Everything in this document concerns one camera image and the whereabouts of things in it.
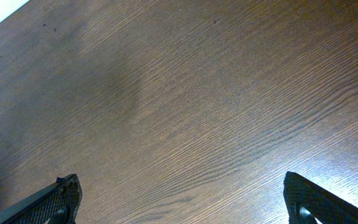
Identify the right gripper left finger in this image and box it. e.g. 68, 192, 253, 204
0, 174, 83, 224

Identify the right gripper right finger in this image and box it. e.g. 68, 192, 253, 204
283, 172, 358, 224

